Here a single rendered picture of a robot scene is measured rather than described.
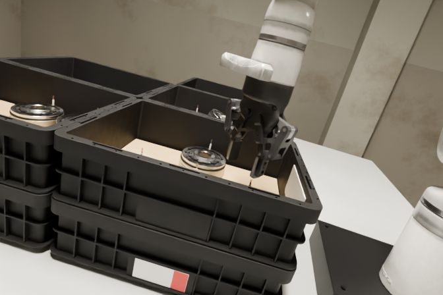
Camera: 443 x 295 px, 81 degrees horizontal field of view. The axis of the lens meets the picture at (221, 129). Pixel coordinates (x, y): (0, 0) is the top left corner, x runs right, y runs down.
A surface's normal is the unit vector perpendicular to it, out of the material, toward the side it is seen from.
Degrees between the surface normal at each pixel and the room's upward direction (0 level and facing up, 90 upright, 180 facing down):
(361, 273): 0
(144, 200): 90
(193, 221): 90
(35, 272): 0
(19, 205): 90
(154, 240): 90
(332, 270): 0
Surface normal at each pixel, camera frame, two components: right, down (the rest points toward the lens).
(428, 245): -0.80, -0.02
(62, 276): 0.24, -0.92
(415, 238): -0.96, -0.18
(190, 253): -0.13, 0.28
